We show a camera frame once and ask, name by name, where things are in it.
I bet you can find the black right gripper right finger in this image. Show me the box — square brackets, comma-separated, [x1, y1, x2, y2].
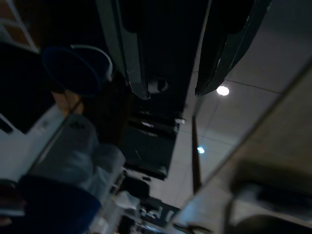
[194, 0, 273, 98]

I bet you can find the dark blue round container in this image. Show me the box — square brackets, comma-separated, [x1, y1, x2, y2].
[40, 44, 115, 98]

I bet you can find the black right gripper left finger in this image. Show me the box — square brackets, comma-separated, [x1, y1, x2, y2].
[96, 0, 152, 100]

